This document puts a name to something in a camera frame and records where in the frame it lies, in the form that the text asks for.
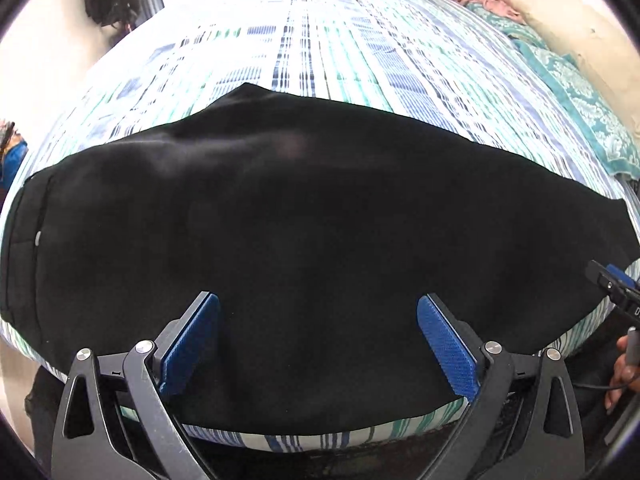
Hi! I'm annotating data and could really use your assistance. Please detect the black pants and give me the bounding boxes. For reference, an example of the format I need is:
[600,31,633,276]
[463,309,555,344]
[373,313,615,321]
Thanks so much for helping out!
[1,84,639,436]

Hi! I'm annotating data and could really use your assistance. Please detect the teal floral pillow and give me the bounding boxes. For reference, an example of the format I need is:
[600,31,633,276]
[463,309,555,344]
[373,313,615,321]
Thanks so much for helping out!
[512,39,639,181]

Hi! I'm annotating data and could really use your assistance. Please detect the colourful clothes pile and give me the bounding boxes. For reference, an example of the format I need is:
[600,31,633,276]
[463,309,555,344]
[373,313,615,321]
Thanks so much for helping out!
[0,122,28,194]

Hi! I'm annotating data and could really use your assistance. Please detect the cream padded headboard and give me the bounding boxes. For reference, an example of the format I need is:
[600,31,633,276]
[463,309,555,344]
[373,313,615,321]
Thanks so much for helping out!
[511,0,639,136]

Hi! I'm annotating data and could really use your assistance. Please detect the pink garment on bed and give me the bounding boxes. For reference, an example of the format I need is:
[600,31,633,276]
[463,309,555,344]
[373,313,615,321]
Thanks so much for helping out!
[454,0,526,25]

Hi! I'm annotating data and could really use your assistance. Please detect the person right hand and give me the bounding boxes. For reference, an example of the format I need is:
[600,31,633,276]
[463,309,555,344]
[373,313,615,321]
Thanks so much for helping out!
[604,336,640,414]

